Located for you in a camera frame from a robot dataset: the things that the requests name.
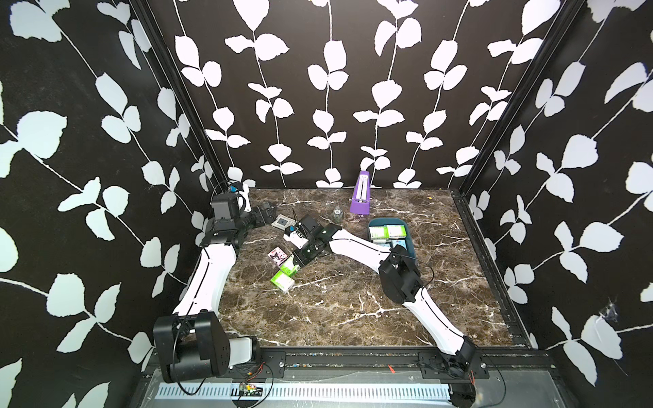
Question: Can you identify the large green tissue pack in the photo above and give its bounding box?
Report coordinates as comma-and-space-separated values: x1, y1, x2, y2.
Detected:
385, 224, 407, 240

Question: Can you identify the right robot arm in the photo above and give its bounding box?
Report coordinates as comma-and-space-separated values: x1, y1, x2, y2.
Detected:
284, 224, 477, 378

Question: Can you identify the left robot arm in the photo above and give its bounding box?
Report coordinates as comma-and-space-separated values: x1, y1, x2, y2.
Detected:
153, 192, 277, 384

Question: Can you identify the playing card box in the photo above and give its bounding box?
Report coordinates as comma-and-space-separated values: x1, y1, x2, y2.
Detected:
271, 214, 296, 231

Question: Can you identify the teal plastic storage box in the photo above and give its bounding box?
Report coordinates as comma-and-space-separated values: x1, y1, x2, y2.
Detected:
367, 218, 417, 259

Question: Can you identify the pink Kuromi tissue pack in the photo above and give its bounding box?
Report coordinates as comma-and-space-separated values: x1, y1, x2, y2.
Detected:
267, 246, 289, 267

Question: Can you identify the purple metronome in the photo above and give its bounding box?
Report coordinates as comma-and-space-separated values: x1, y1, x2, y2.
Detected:
350, 171, 371, 215

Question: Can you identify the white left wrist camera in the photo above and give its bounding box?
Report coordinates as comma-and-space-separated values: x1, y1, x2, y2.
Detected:
229, 181, 252, 213

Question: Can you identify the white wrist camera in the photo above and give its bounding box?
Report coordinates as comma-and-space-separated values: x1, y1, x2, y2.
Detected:
229, 181, 252, 213
283, 225, 309, 249

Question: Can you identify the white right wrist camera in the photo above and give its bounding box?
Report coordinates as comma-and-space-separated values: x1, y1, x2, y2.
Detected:
283, 225, 309, 249

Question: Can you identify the black front rail base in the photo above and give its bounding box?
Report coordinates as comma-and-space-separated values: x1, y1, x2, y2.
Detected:
128, 348, 580, 407

